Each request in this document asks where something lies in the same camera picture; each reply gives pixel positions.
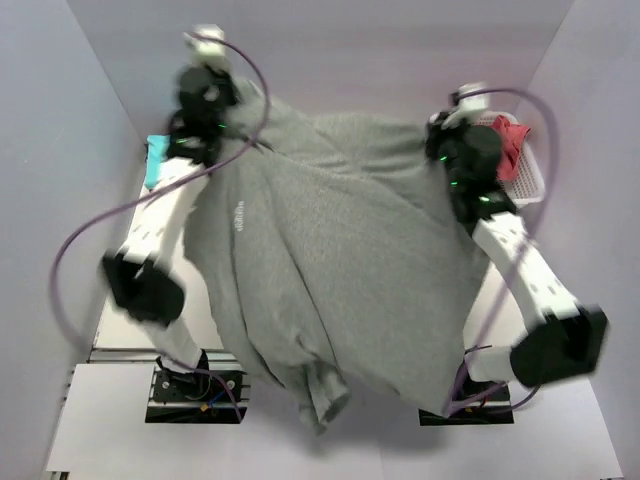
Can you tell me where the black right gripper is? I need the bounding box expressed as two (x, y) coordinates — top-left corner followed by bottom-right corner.
(424, 111), (473, 190)

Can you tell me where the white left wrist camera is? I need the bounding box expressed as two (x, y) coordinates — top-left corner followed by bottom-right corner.
(183, 24), (230, 71)

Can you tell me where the folded teal t-shirt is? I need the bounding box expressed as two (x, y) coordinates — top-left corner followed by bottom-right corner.
(144, 135), (170, 191)

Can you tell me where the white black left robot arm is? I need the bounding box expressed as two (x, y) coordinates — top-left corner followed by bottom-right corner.
(101, 66), (238, 399)

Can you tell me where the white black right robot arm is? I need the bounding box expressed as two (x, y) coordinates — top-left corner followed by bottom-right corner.
(426, 112), (609, 399)

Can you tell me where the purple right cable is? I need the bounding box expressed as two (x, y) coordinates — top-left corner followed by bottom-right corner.
(442, 87), (560, 416)

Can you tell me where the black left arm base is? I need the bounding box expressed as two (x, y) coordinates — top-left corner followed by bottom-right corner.
(145, 352), (250, 425)

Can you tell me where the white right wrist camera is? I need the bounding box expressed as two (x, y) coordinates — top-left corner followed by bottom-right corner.
(444, 82), (489, 128)

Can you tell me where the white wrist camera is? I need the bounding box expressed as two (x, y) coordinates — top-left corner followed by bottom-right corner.
(183, 24), (230, 71)
(444, 82), (489, 128)

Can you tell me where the grey t-shirt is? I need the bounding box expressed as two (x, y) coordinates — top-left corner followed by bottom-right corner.
(184, 79), (489, 432)

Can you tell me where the crumpled pink t-shirt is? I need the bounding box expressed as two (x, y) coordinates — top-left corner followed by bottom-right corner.
(490, 115), (531, 182)

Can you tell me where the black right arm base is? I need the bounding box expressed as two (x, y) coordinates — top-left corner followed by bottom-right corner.
(418, 378), (514, 427)

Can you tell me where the purple cable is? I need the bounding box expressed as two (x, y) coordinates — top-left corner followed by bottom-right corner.
(442, 87), (560, 416)
(48, 30), (274, 424)

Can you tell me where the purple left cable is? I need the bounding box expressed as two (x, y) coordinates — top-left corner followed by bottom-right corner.
(48, 30), (274, 424)

